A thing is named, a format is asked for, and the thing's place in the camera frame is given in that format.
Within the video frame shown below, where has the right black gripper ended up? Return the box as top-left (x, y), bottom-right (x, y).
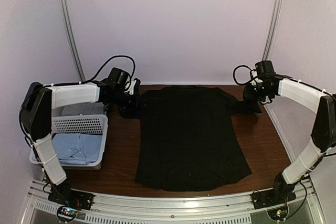
top-left (244, 82), bottom-right (272, 102)

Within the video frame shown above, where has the front aluminium rail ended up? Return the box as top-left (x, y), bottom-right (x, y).
top-left (26, 179), bottom-right (320, 224)

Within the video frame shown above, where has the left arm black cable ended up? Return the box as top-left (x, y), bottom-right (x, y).
top-left (81, 55), bottom-right (137, 83)

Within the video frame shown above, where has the grey cloth behind basket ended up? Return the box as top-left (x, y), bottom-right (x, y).
top-left (60, 103), bottom-right (107, 116)

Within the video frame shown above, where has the left aluminium corner post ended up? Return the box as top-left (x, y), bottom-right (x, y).
top-left (60, 0), bottom-right (86, 82)

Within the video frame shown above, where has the white plastic mesh basket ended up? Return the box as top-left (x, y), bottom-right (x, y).
top-left (28, 114), bottom-right (109, 170)

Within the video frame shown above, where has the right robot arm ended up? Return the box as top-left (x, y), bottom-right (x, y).
top-left (242, 60), bottom-right (335, 204)

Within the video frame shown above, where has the aluminium corner post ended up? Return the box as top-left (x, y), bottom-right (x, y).
top-left (262, 0), bottom-right (284, 60)
top-left (60, 0), bottom-right (86, 82)

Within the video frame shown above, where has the left circuit board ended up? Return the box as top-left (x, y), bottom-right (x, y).
top-left (56, 206), bottom-right (79, 222)

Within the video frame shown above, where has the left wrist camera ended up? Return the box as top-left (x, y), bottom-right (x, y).
top-left (128, 78), bottom-right (141, 95)

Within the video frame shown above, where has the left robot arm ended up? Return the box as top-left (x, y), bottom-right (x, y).
top-left (18, 68), bottom-right (141, 205)

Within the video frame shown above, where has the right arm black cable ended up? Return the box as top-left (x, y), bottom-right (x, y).
top-left (233, 65), bottom-right (257, 85)

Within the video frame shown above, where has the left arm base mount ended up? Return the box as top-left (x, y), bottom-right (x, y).
top-left (48, 187), bottom-right (93, 210)

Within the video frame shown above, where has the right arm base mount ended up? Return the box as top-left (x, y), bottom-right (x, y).
top-left (250, 185), bottom-right (296, 209)

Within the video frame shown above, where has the right circuit board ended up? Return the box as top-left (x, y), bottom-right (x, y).
top-left (267, 206), bottom-right (289, 221)

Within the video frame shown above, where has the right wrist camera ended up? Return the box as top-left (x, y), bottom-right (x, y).
top-left (250, 69), bottom-right (261, 86)

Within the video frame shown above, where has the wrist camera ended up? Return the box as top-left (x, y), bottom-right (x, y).
top-left (250, 69), bottom-right (261, 86)
top-left (128, 78), bottom-right (141, 95)

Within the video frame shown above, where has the circuit board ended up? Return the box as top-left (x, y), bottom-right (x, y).
top-left (267, 206), bottom-right (289, 221)
top-left (56, 206), bottom-right (79, 222)

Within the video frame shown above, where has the black long sleeve shirt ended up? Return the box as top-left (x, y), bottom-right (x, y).
top-left (119, 86), bottom-right (261, 191)

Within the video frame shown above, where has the right aluminium corner post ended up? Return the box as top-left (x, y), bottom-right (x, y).
top-left (262, 0), bottom-right (284, 60)

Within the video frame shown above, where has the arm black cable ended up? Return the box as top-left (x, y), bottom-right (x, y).
top-left (233, 65), bottom-right (257, 85)
top-left (81, 55), bottom-right (137, 83)

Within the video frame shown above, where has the folded light blue shirt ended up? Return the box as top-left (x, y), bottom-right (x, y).
top-left (53, 133), bottom-right (102, 165)

